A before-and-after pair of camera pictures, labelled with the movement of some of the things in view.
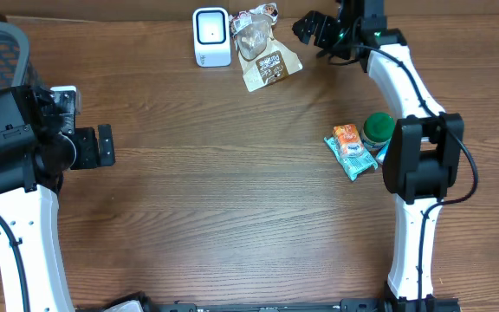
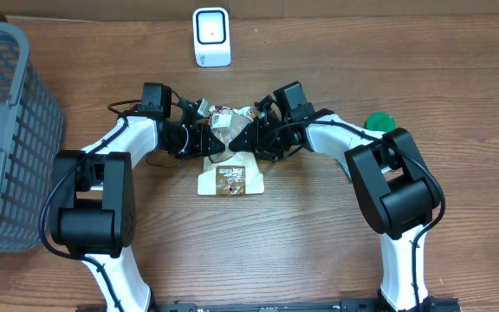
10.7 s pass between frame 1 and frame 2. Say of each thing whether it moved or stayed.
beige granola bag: moved
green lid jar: stayed
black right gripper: moved
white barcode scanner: stayed
